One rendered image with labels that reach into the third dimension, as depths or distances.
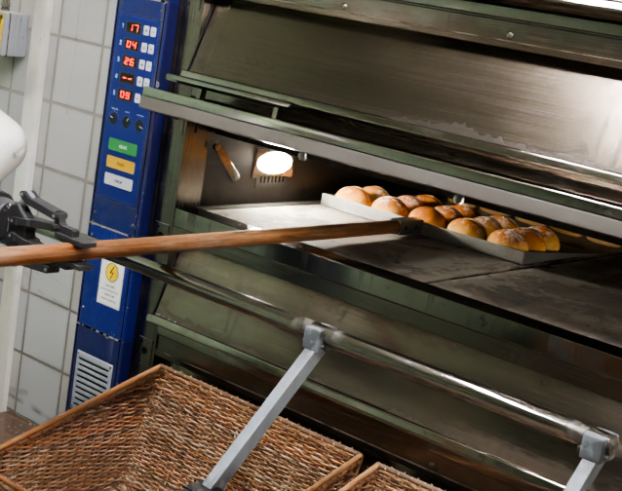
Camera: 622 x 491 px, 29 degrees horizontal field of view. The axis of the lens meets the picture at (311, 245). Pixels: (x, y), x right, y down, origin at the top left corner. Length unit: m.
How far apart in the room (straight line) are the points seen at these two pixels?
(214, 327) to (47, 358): 0.57
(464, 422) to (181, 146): 0.86
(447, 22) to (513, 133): 0.24
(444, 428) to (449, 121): 0.54
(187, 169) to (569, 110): 0.90
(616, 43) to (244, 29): 0.81
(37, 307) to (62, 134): 0.42
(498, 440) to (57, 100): 1.33
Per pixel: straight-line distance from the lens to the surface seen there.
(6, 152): 2.24
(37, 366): 3.00
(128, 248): 2.05
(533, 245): 2.71
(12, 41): 2.95
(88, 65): 2.81
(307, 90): 2.35
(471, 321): 2.17
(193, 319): 2.57
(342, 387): 2.33
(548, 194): 1.91
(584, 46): 2.06
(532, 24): 2.10
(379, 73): 2.27
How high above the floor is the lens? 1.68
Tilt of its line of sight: 12 degrees down
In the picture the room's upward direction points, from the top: 9 degrees clockwise
